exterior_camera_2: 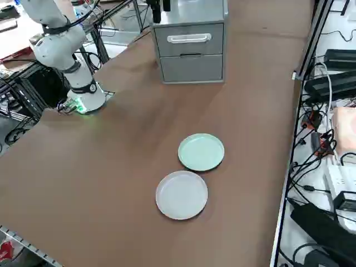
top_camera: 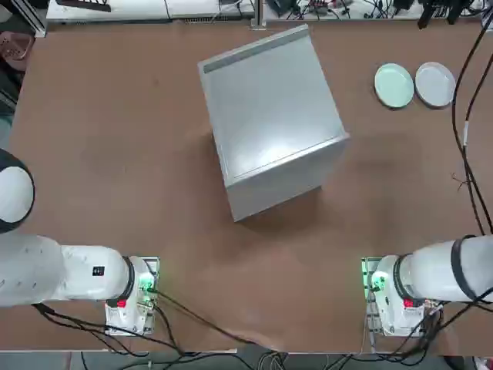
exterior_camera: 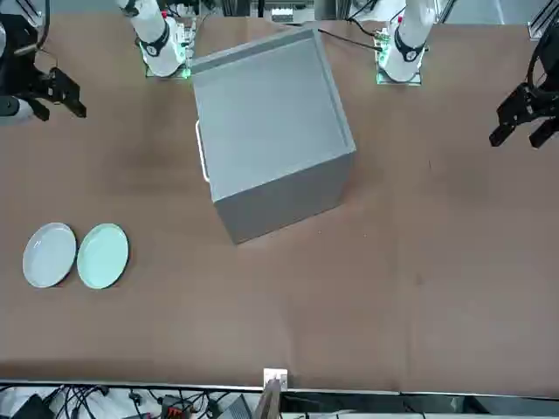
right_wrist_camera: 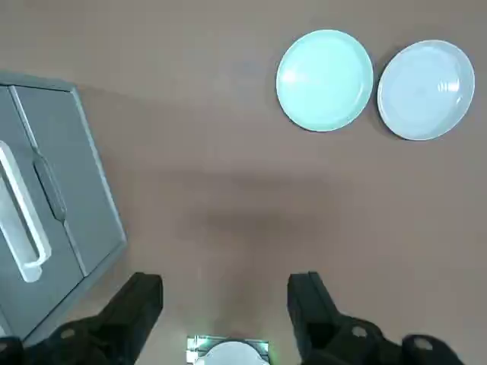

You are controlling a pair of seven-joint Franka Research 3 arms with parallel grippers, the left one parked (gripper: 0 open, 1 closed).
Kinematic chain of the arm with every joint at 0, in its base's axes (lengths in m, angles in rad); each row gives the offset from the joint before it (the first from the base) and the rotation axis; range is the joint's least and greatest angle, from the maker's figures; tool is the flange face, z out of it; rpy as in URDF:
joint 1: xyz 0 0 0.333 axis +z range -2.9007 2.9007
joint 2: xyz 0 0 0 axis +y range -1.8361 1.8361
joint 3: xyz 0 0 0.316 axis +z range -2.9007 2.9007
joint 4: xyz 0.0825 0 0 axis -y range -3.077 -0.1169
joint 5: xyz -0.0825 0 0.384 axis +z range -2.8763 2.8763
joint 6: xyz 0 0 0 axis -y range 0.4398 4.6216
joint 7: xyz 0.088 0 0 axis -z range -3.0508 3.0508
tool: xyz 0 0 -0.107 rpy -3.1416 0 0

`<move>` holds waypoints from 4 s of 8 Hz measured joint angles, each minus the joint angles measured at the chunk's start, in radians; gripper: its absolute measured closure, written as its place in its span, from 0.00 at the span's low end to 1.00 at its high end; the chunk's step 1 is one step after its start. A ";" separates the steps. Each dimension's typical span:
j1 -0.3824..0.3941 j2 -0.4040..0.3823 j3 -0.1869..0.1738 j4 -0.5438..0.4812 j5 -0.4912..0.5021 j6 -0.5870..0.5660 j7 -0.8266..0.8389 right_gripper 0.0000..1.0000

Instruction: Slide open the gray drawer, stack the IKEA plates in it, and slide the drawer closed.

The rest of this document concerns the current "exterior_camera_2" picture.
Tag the light green plate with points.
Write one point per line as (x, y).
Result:
(200, 151)

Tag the white plate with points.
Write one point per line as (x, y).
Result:
(181, 195)

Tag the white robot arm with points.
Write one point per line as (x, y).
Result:
(55, 53)

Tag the gray drawer cabinet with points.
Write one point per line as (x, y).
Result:
(192, 14)

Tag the gray drawer with notch pull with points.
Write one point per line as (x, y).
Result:
(192, 69)

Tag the black controller box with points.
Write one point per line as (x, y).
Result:
(36, 86)

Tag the black power adapter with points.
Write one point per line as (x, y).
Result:
(340, 55)
(328, 84)
(345, 200)

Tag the orange black connector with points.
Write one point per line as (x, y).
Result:
(325, 146)
(313, 118)

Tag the pale pink box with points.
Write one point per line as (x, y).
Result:
(345, 128)

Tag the white power strip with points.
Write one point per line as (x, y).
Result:
(339, 178)

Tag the red packet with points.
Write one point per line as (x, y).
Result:
(7, 250)

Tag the black frame struts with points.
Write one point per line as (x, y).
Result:
(97, 39)

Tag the black aluminium frame post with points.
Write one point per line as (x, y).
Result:
(314, 41)

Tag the perforated metal rail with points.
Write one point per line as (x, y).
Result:
(27, 244)

